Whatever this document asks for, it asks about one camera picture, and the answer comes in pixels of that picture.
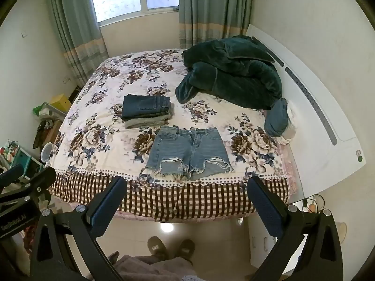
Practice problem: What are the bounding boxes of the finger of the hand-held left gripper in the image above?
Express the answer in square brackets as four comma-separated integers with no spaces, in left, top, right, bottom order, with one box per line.
[0,167,57,211]
[0,164,24,186]

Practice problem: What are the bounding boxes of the grey slipper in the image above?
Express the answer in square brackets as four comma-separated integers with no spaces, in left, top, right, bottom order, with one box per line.
[176,239,196,266]
[147,236,169,260]

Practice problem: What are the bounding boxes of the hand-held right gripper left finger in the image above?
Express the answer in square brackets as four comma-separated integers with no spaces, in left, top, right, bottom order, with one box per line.
[29,176,128,281]

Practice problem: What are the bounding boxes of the bed with floral bedspread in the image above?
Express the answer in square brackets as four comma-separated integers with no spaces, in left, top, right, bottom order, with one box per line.
[47,48,297,221]

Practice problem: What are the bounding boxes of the white headboard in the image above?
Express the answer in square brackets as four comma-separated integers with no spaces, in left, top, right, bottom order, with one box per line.
[244,23,371,203]

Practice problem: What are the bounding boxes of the white pillow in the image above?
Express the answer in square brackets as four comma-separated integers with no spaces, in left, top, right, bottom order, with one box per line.
[282,100,298,146]

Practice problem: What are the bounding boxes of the light blue denim shorts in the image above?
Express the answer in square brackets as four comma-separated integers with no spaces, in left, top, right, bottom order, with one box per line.
[145,126,235,181]

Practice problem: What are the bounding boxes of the folded grey pants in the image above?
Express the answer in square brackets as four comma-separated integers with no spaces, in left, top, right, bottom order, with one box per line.
[124,112,172,129]

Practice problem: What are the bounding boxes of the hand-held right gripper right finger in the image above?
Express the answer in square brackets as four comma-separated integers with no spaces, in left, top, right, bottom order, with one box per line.
[247,176,344,281]

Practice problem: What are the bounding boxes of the green bag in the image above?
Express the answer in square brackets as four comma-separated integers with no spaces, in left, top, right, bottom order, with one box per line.
[32,102,51,116]

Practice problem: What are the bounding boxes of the dark green plush blanket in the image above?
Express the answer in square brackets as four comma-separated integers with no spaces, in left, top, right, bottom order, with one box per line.
[175,34,284,111]

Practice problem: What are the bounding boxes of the folded dark blue jeans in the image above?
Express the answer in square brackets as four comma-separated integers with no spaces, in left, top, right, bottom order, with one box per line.
[121,94,172,121]

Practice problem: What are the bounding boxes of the grey-green curtain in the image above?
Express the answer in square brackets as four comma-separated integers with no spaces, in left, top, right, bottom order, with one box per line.
[178,0,255,49]
[43,0,111,88]

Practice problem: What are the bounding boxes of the yellow box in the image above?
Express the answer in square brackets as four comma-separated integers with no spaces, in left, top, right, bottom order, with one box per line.
[49,93,72,112]

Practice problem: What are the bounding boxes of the white cup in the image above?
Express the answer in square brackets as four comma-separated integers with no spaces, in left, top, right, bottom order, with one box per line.
[40,142,55,165]

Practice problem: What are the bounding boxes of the blue pillow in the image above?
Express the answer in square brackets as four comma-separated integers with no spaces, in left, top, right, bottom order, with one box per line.
[264,97,289,137]

